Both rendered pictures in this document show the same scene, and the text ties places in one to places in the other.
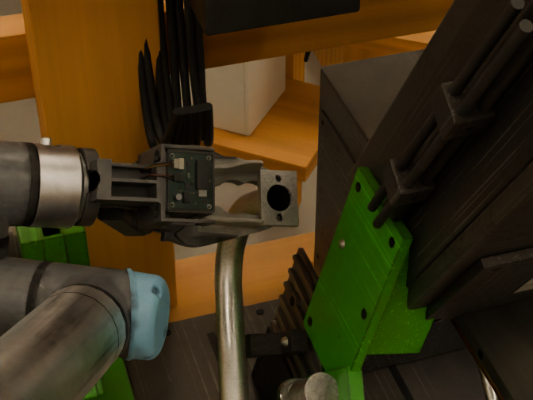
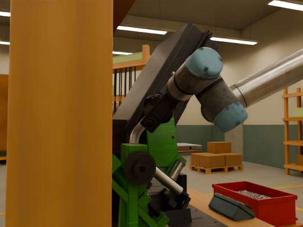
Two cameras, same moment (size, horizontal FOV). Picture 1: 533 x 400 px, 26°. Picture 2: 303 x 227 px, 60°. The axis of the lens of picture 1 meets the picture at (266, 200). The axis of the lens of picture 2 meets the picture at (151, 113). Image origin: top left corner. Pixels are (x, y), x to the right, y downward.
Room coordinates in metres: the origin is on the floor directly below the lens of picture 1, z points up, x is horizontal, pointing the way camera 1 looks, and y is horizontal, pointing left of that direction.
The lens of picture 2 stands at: (0.93, 0.87, 1.21)
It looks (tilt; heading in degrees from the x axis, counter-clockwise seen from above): 3 degrees up; 267
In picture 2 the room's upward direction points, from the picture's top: straight up
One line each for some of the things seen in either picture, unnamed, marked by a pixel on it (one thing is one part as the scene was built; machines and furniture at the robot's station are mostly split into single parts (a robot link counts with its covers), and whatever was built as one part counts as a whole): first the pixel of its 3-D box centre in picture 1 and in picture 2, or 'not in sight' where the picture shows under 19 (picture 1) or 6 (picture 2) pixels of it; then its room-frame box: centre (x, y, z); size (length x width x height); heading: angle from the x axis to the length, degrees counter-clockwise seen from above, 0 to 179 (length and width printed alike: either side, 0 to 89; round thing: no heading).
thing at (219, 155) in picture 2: not in sight; (216, 156); (-1.23, -6.30, 0.37); 1.20 x 0.80 x 0.74; 23
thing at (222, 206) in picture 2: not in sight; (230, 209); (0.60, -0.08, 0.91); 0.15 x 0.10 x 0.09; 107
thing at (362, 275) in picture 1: (382, 278); (158, 137); (0.86, -0.12, 1.17); 0.13 x 0.12 x 0.20; 107
